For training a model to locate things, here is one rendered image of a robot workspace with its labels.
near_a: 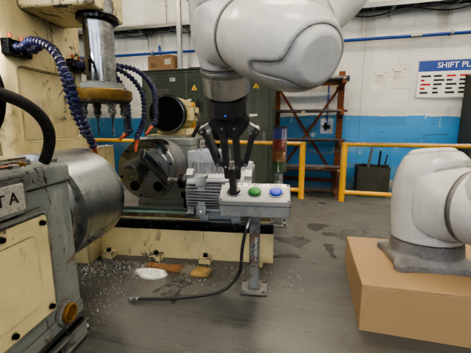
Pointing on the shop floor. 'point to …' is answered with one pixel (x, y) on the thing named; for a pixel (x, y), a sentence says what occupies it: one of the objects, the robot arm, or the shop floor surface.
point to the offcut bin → (372, 176)
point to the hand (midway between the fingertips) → (233, 177)
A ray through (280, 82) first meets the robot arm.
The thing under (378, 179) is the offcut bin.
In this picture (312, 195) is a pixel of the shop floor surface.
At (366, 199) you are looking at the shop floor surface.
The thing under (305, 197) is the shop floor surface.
